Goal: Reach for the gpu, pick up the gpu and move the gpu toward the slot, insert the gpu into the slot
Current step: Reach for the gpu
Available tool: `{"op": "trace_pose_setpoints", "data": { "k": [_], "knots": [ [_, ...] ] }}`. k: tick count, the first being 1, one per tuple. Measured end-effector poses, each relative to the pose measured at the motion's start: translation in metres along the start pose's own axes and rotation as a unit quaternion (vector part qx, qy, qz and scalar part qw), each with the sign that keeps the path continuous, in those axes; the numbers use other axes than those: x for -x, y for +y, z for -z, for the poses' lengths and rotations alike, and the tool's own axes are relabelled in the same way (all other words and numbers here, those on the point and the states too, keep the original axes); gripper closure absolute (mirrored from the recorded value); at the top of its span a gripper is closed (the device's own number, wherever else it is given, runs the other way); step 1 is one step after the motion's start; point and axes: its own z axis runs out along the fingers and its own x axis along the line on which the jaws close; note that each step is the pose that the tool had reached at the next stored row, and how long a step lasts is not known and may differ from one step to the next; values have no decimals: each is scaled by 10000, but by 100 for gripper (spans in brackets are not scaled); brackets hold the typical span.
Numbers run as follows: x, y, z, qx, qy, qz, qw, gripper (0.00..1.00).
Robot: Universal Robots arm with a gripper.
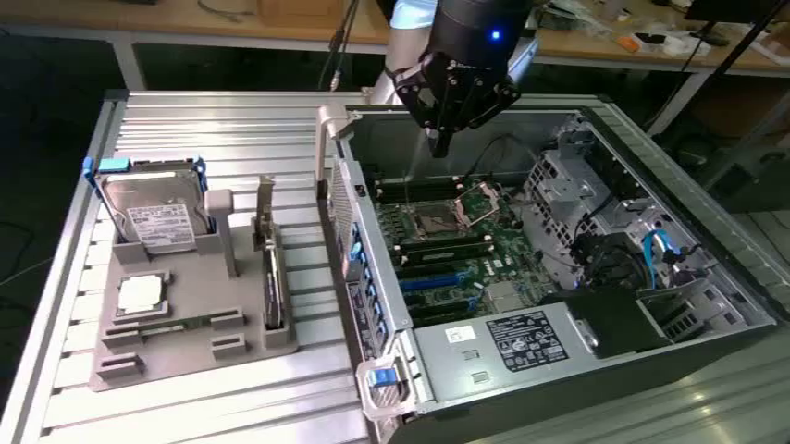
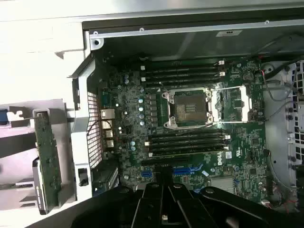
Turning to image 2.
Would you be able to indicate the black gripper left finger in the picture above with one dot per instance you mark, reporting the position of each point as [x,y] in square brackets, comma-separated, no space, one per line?
[114,209]

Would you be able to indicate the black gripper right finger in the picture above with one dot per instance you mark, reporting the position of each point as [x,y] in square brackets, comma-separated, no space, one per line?
[213,209]

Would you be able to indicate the blue expansion slot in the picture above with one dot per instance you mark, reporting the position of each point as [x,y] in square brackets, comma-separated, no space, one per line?
[183,171]

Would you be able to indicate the black expansion slot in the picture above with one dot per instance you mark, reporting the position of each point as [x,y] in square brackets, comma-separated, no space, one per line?
[166,163]

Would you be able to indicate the black RAM slot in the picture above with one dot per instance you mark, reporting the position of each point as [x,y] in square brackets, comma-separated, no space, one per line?
[187,139]
[185,63]
[185,75]
[180,81]
[180,69]
[187,145]
[187,134]

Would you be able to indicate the silver chipset heatsink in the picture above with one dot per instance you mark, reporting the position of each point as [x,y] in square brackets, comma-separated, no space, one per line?
[222,184]

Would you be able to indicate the green motherboard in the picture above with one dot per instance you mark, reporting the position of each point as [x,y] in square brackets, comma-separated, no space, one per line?
[249,147]

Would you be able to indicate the CPU socket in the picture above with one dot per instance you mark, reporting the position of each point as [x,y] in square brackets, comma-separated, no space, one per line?
[187,109]

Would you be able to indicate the grey parts rack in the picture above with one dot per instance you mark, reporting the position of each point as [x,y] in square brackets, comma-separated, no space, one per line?
[55,123]

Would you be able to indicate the silver socket cover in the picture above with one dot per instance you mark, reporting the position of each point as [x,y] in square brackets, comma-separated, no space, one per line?
[245,104]

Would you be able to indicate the silver perforated disk bay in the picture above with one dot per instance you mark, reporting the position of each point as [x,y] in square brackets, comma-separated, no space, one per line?
[298,114]

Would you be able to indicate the round coin cell battery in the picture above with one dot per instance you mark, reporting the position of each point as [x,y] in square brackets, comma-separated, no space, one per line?
[248,75]

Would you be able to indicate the blue disk caddy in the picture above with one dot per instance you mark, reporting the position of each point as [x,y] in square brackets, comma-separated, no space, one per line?
[3,116]

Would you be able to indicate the open black PC case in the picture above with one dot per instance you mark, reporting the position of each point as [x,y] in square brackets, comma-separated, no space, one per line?
[166,47]

